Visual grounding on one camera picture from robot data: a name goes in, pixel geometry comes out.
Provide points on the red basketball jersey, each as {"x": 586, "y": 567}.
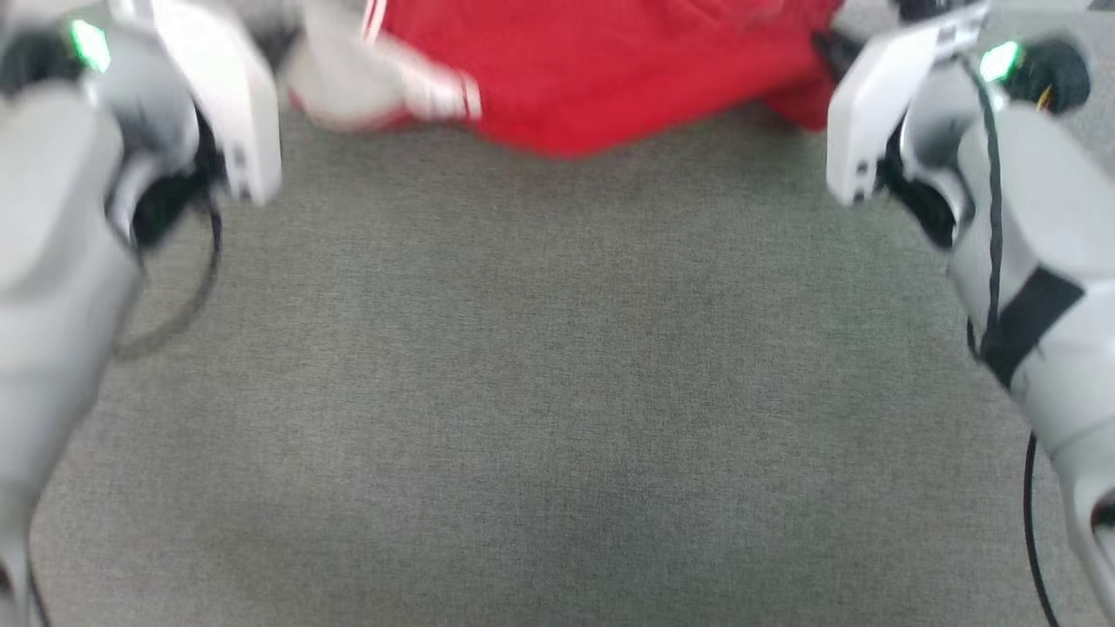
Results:
{"x": 601, "y": 70}

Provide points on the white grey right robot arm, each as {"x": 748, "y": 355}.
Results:
{"x": 1045, "y": 261}

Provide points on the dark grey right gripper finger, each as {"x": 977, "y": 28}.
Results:
{"x": 834, "y": 54}

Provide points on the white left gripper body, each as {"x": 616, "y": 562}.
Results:
{"x": 231, "y": 96}

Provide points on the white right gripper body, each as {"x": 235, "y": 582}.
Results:
{"x": 875, "y": 113}

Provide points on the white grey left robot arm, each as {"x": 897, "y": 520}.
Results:
{"x": 52, "y": 261}

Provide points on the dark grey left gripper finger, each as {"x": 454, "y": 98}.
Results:
{"x": 274, "y": 45}

